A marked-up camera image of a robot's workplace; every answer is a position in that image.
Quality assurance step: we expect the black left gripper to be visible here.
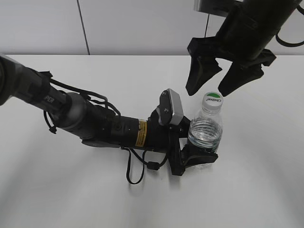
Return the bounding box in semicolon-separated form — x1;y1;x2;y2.
145;108;219;176

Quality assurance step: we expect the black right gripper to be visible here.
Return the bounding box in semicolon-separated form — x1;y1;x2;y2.
186;4;280;97

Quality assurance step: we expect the clear Cestbon water bottle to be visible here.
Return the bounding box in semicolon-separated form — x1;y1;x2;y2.
187;108;224;171

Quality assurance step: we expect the white green bottle cap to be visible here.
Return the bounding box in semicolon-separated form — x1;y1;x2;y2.
202;92;224;113

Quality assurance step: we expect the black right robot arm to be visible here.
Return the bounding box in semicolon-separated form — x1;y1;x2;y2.
186;0;304;96

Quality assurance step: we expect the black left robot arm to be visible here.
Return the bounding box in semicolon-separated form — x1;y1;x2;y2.
0;55;218;176

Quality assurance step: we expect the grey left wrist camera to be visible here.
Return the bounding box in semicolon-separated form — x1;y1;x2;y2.
158;88;184;126

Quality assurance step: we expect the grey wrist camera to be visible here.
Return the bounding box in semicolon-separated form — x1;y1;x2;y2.
194;0;243;17
158;88;184;126

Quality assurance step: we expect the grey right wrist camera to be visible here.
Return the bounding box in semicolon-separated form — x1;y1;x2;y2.
194;0;243;17

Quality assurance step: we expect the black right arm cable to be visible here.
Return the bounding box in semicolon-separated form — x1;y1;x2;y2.
275;4;304;47

